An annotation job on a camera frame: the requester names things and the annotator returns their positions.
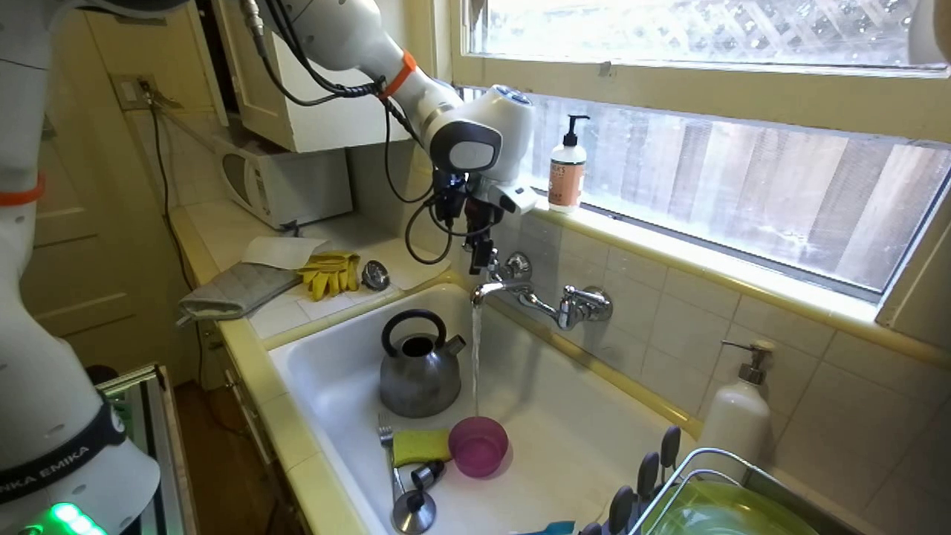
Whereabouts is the orange soap pump bottle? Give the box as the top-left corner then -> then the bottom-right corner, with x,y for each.
546,112 -> 585,207

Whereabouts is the chrome sink faucet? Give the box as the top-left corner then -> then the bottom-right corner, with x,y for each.
472,249 -> 612,329

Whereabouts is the small metal strainer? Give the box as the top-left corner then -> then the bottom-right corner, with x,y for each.
363,261 -> 389,292

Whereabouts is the blue plastic knife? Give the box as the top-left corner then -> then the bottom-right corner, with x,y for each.
503,521 -> 577,535

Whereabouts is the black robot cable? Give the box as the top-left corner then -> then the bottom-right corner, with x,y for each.
242,0 -> 469,267

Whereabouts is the white soap dispenser bottle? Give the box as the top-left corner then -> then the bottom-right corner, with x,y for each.
701,343 -> 772,464

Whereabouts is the grey dish rack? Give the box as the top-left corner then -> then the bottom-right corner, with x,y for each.
577,429 -> 860,535

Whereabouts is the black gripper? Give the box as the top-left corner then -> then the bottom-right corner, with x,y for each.
427,169 -> 517,240

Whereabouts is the purple plastic bowl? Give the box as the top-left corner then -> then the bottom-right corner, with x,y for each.
450,415 -> 509,479

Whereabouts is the steel kettle black handle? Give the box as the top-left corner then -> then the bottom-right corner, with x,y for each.
378,310 -> 467,420

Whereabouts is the yellow sponge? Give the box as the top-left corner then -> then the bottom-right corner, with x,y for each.
393,429 -> 453,467

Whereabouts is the metal ladle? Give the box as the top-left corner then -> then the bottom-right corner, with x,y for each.
389,460 -> 444,535

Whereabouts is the white toaster oven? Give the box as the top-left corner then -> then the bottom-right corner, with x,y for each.
221,145 -> 353,228

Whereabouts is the white sink basin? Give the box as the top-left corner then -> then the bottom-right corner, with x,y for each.
270,282 -> 680,535

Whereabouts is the grey folded cloth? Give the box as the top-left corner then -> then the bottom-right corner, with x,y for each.
178,261 -> 298,320

